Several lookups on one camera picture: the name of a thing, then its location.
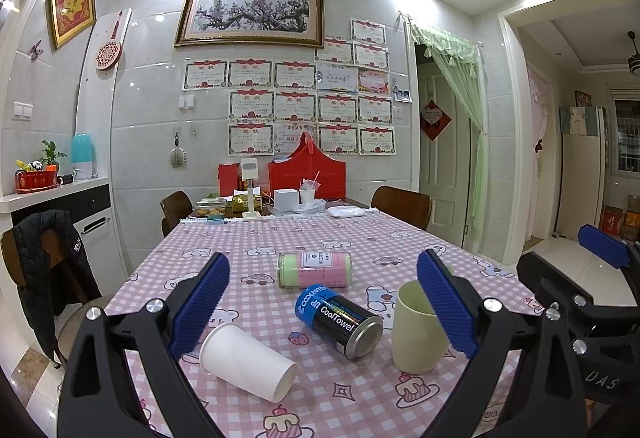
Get plastic cup with straw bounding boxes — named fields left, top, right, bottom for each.
left=299, top=171, right=321, bottom=207

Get pale green cup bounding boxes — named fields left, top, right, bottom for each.
left=391, top=266, right=457, bottom=375

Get gold box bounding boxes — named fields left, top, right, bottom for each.
left=230, top=194, right=262, bottom=213

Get small potted plant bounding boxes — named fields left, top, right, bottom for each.
left=41, top=140, right=67, bottom=171

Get white paper cup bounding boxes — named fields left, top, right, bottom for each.
left=199, top=322, right=298, bottom=403

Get group of wall certificates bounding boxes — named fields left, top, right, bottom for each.
left=181, top=18, right=397, bottom=157

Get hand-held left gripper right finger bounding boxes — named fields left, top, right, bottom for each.
left=416, top=248, right=589, bottom=438

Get framed red and gold picture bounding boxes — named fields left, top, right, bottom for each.
left=46, top=0, right=97, bottom=50

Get black padded jacket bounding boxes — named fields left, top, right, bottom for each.
left=12, top=210, right=104, bottom=362

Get white square box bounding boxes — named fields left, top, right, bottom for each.
left=273, top=188, right=300, bottom=216

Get red fruit basket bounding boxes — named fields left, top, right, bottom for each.
left=15, top=170, right=59, bottom=195

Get red paper bag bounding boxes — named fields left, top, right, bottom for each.
left=218, top=164, right=241, bottom=197

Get orange cardboard boxes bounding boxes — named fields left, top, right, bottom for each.
left=597, top=205, right=640, bottom=241

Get framed plum blossom painting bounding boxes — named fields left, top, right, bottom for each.
left=174, top=0, right=326, bottom=49

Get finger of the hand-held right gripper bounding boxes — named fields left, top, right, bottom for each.
left=516, top=251, right=640, bottom=319
left=577, top=224, right=640, bottom=279

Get red gift box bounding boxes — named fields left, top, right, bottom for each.
left=268, top=136, right=347, bottom=201

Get white and black cabinet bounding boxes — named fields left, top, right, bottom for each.
left=0, top=177, right=112, bottom=269

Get red diamond door decoration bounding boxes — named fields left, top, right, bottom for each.
left=420, top=100, right=453, bottom=141

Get pink and green canister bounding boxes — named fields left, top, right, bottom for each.
left=277, top=252, right=352, bottom=289

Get brown wooden chair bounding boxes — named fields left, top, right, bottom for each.
left=0, top=225, right=109, bottom=369
left=160, top=191, right=195, bottom=239
left=371, top=186, right=433, bottom=233

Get green lace curtain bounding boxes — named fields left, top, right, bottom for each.
left=409, top=19, right=489, bottom=253

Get black and blue can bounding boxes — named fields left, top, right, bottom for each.
left=294, top=284, right=384, bottom=361

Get pink curtain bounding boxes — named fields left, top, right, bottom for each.
left=527, top=66, right=557, bottom=239

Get pink checked tablecloth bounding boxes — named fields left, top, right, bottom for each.
left=104, top=205, right=547, bottom=438

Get white refrigerator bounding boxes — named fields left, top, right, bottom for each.
left=559, top=105, right=609, bottom=239

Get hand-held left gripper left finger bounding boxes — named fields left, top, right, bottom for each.
left=59, top=252, right=231, bottom=438

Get white door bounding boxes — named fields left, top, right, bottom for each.
left=417, top=56, right=474, bottom=249

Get pink round fan ornament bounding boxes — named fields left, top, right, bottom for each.
left=96, top=10, right=124, bottom=70

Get hanging brush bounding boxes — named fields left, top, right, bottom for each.
left=169, top=133, right=187, bottom=169

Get blue and white humidifier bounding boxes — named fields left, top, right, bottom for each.
left=70, top=133, right=99, bottom=180

